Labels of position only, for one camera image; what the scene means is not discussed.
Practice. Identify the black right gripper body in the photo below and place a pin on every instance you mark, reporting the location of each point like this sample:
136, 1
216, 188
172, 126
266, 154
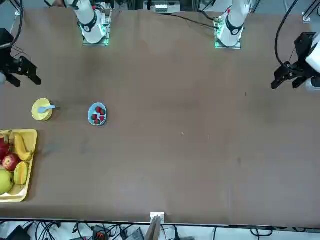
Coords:
6, 57

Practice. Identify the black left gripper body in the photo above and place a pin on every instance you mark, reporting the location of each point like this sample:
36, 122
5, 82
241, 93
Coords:
303, 47

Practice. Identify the light blue spoon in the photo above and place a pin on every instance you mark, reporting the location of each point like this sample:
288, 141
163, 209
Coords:
42, 109

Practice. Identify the red strawberry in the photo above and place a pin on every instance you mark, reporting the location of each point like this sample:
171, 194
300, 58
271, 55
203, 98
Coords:
94, 116
99, 110
102, 118
97, 122

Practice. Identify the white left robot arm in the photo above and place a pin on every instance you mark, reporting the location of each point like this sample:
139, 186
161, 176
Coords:
235, 22

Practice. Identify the yellow bowl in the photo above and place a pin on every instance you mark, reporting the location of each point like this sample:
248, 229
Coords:
37, 115

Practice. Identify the light blue bowl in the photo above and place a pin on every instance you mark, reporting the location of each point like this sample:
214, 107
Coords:
106, 112

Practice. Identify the yellow plastic tray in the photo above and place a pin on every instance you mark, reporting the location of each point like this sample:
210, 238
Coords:
30, 140

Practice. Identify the red dragon fruit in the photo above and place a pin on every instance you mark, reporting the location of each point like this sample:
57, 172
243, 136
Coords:
3, 147

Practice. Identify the yellow banana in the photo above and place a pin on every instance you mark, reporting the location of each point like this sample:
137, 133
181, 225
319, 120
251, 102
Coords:
21, 150

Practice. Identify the green circuit board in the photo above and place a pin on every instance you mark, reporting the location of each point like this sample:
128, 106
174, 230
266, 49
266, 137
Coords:
218, 23
107, 17

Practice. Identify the red apple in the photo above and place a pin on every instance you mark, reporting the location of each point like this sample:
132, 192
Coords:
10, 162

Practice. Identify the yellow-green starfruit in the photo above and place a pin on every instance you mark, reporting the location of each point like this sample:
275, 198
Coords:
21, 173

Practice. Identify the large yellow-green pear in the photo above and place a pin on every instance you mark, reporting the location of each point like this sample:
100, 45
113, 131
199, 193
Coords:
5, 181

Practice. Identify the grey power strip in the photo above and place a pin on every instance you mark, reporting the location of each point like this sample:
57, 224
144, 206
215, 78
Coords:
163, 8

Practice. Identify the black power adapter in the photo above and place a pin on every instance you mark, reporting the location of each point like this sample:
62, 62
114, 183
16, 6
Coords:
18, 232

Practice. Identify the black power strip red switches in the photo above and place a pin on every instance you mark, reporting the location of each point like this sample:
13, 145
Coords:
100, 233

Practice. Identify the aluminium corner bracket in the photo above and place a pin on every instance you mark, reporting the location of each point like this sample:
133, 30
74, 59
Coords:
306, 17
19, 12

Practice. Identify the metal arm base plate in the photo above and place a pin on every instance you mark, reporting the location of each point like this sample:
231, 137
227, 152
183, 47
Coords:
238, 46
106, 43

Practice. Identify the white post bracket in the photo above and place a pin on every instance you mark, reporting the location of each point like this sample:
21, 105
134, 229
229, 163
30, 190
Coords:
157, 214

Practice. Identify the metal camera post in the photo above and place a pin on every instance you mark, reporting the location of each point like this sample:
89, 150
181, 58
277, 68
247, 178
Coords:
153, 230

